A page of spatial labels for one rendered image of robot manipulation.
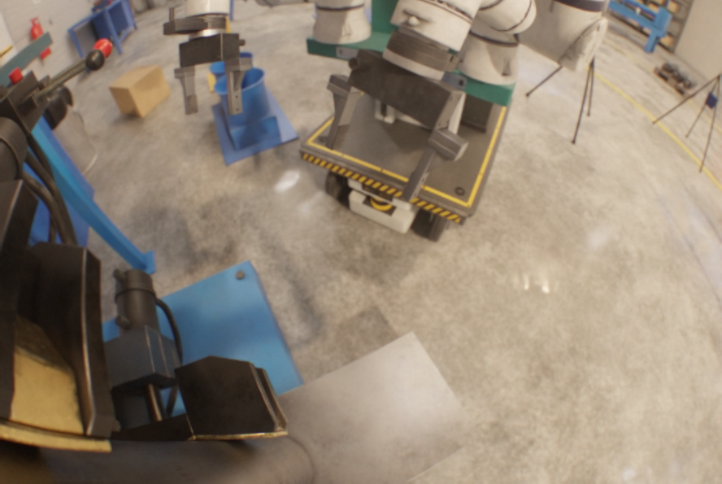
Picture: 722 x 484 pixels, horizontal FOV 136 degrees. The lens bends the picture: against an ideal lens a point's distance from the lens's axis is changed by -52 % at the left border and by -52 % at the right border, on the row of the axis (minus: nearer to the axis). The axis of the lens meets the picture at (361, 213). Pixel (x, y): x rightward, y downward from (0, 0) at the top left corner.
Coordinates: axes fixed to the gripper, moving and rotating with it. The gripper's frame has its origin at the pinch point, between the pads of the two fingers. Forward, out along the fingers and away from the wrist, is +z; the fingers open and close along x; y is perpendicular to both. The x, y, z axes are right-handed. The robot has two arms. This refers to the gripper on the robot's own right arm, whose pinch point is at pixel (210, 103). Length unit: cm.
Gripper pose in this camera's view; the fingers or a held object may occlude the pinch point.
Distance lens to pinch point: 63.4
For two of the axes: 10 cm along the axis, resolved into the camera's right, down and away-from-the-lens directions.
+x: -9.3, -2.0, 3.1
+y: 3.7, -4.3, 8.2
